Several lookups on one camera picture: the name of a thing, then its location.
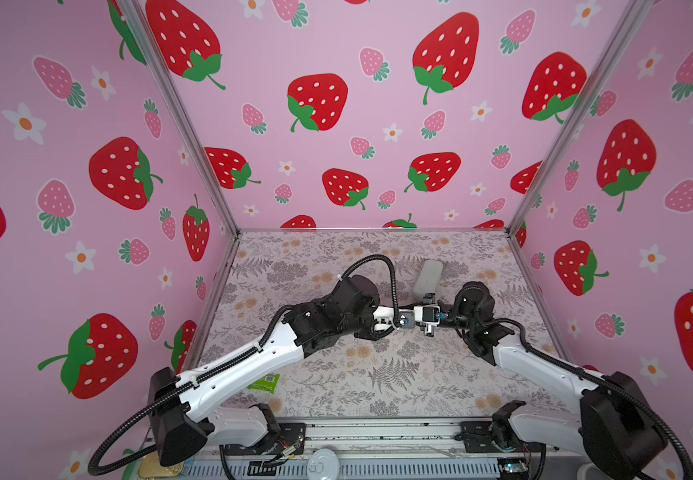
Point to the green snack packet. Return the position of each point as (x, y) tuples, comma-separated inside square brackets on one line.
[(266, 384)]

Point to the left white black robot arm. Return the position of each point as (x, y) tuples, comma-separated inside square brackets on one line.
[(180, 404)]

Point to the gold tin can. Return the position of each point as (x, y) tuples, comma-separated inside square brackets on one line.
[(150, 468)]

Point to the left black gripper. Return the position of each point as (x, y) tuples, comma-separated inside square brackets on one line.
[(370, 334)]

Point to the white round device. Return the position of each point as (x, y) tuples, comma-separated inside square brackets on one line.
[(323, 465)]

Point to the pale green glasses case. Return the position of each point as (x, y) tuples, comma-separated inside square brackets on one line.
[(428, 280)]

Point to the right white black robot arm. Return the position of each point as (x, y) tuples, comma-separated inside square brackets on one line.
[(609, 419)]

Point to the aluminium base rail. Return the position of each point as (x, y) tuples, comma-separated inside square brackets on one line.
[(394, 448)]

